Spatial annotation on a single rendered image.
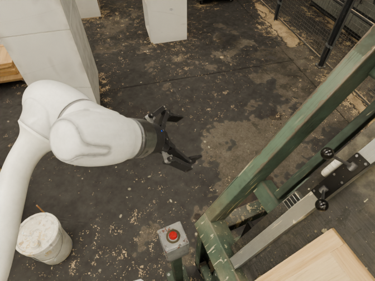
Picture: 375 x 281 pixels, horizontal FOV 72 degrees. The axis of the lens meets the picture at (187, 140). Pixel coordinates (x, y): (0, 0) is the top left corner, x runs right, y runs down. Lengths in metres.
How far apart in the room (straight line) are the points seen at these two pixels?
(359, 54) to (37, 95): 0.91
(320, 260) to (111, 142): 0.85
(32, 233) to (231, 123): 2.16
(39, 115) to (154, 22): 3.74
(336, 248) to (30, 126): 0.96
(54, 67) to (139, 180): 1.32
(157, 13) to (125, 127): 3.74
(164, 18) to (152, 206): 2.83
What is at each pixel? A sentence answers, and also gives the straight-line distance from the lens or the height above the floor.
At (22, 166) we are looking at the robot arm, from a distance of 0.62.
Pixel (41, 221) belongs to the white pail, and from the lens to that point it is 2.23.
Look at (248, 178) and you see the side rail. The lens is 1.17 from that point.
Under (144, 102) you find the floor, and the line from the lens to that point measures 3.28.
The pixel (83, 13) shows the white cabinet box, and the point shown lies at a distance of 5.42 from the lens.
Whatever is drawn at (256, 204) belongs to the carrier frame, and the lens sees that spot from 1.59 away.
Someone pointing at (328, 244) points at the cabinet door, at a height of 1.27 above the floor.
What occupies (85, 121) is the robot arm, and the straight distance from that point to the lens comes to 0.46.
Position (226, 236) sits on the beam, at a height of 0.88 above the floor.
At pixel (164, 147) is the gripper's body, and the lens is 0.64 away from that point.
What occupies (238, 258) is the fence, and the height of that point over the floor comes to 0.95.
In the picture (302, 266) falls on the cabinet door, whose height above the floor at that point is 1.15.
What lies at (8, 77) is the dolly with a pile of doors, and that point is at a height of 0.13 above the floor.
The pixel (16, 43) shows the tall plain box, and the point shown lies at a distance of 2.72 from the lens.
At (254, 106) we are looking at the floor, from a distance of 3.29.
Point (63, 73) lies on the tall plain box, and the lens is 2.82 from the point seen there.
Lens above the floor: 2.17
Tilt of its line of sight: 50 degrees down
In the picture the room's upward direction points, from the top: straight up
